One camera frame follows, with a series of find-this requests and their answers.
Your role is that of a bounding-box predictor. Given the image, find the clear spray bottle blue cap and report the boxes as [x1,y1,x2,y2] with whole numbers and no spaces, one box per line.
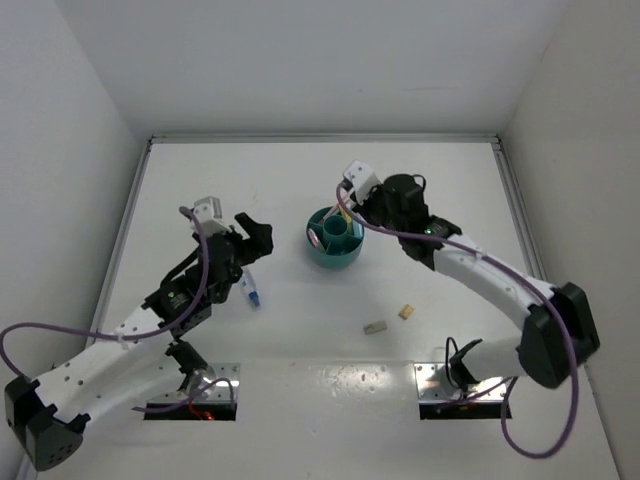
[239,268,261,310]

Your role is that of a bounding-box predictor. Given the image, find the yellow highlighter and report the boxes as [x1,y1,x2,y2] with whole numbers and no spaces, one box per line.
[351,221,364,239]

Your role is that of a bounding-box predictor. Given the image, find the pink thin pen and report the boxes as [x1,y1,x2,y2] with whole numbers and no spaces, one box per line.
[319,209,338,224]

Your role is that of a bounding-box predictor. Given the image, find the pink highlighter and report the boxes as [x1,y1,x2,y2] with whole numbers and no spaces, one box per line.
[307,229,325,251]

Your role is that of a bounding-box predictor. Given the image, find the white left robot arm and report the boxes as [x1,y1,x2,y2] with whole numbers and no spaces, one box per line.
[1,207,274,472]

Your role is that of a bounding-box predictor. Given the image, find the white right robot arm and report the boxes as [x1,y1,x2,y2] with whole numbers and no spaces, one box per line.
[341,167,600,391]

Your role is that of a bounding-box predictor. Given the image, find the teal round divided organizer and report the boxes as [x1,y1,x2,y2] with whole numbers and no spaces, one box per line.
[305,207,365,270]

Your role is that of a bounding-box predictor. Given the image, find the small tan eraser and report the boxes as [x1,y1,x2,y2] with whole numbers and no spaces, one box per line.
[398,304,414,320]

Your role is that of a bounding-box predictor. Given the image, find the grey rectangular eraser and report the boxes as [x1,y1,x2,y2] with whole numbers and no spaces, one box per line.
[363,320,388,335]

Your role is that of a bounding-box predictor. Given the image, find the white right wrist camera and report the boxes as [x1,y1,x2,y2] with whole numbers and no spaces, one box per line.
[343,160,380,205]

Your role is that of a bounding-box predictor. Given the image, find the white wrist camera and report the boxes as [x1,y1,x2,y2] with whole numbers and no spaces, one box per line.
[343,160,380,205]
[192,196,227,237]

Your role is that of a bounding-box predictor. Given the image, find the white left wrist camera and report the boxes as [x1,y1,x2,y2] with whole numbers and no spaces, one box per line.
[192,196,227,237]

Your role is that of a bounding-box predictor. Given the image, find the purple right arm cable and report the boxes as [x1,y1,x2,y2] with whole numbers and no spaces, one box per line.
[335,182,581,459]

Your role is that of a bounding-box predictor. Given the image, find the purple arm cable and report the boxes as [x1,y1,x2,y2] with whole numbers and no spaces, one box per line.
[335,182,581,459]
[0,205,236,414]

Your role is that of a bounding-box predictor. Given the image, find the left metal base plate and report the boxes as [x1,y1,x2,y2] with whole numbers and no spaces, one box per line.
[178,363,240,404]

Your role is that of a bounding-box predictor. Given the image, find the metal base plate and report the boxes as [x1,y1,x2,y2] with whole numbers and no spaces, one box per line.
[413,362,509,406]
[178,363,240,404]

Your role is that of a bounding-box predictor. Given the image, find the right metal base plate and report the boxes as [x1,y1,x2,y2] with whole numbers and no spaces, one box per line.
[413,362,509,406]

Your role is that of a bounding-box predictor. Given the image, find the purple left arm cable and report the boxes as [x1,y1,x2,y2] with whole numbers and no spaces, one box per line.
[0,205,236,414]

